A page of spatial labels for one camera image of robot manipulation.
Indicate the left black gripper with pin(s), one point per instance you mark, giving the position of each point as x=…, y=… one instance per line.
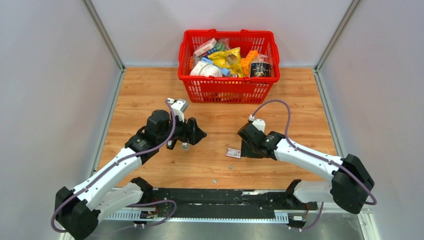
x=191, y=133

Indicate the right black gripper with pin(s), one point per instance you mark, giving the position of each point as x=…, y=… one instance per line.
x=244, y=152

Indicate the red white staple box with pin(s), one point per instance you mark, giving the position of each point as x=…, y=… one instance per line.
x=233, y=153

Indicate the grey and black stapler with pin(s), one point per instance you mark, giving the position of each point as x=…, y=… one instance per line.
x=185, y=146

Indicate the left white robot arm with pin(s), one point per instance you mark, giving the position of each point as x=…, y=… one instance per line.
x=79, y=210

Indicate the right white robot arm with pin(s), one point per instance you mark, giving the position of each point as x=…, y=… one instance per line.
x=345, y=180

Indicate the red plastic shopping basket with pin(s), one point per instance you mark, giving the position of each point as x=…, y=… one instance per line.
x=211, y=89

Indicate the white round package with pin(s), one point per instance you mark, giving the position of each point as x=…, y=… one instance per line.
x=206, y=69

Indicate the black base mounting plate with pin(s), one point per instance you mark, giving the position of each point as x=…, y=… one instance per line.
x=200, y=203

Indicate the black can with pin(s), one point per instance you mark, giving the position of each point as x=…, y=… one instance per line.
x=260, y=69

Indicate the yellow snack bag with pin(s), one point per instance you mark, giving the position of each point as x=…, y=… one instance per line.
x=230, y=59

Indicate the orange package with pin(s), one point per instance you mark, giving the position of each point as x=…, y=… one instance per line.
x=246, y=62

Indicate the white pink box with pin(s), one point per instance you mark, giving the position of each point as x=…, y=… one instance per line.
x=205, y=47

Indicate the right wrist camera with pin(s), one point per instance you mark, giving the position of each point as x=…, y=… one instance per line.
x=258, y=123

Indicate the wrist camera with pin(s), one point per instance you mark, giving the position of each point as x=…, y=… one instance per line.
x=178, y=107
x=258, y=123

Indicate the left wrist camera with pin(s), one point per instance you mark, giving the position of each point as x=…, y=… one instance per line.
x=178, y=107

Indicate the aluminium frame rail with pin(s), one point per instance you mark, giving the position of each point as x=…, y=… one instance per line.
x=222, y=204

